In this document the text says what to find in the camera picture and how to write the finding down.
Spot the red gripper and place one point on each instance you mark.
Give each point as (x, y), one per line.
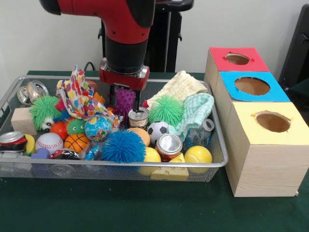
(123, 81)

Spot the globe print ball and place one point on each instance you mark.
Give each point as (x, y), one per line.
(97, 129)

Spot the green spiky ball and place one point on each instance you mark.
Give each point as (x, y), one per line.
(44, 110)
(166, 110)

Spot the cream knitted cloth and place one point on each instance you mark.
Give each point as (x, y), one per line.
(181, 83)

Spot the mint knitted cloth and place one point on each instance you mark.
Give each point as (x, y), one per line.
(198, 108)

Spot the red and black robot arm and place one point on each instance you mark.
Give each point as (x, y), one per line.
(125, 24)

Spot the silver mesh bin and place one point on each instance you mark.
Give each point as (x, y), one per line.
(120, 170)

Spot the wooden box with three holes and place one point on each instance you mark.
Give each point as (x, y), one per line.
(265, 169)

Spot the purple spiky ball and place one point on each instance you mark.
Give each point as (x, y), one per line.
(125, 100)

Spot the polka dot cloth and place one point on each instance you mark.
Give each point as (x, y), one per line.
(79, 96)

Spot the blue spiky ball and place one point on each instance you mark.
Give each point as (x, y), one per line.
(123, 147)

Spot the small white baseball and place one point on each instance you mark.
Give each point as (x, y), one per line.
(49, 143)

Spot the dark green table cloth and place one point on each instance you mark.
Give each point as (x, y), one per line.
(303, 94)
(120, 207)

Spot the black upright panel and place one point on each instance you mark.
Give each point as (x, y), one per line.
(298, 48)

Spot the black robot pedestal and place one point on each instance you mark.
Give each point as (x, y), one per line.
(169, 36)

